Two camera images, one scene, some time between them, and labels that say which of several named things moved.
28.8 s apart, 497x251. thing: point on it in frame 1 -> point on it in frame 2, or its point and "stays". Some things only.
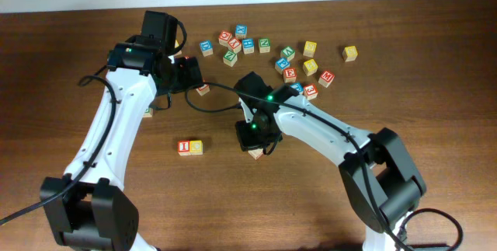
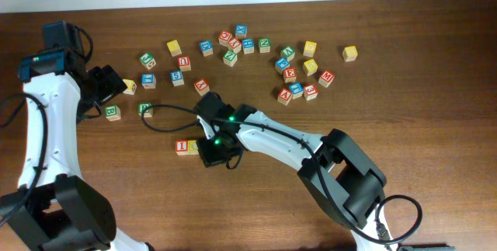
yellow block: (196, 147) stays
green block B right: (148, 113) stays
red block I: (183, 148) stays
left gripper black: (190, 74) -> (112, 83)
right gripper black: (247, 141) -> (209, 156)
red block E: (290, 74) stays
